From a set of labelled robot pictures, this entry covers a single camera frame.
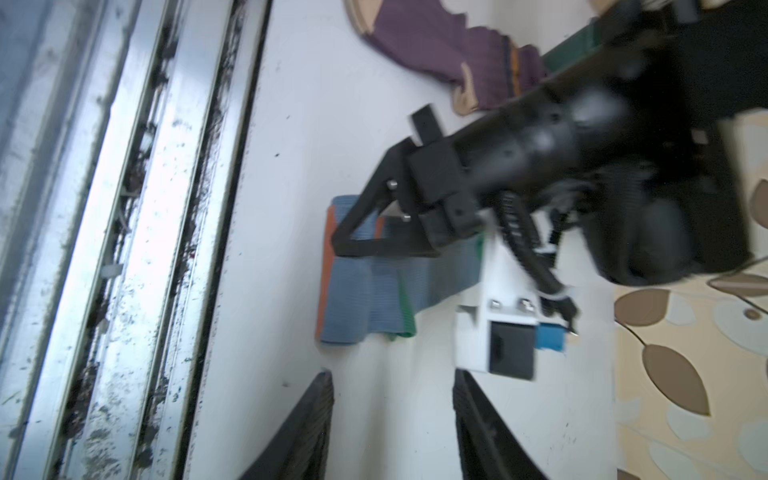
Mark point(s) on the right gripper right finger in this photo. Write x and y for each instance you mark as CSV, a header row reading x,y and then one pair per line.
x,y
487,448

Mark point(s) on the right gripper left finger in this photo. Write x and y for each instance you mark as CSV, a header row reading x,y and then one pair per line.
x,y
299,449

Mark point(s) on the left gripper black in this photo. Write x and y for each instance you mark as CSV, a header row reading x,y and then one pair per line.
x,y
538,147

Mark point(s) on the blue orange striped sock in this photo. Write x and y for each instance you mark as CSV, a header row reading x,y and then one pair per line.
x,y
360,296

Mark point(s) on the purple sock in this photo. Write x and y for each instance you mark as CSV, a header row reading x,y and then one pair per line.
x,y
485,67

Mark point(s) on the green compartment tray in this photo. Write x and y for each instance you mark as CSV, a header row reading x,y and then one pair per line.
x,y
574,48

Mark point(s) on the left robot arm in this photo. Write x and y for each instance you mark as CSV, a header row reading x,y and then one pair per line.
x,y
626,139

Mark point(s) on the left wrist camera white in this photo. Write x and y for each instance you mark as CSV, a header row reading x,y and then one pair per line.
x,y
499,322

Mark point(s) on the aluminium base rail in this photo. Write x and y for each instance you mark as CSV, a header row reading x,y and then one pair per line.
x,y
122,132

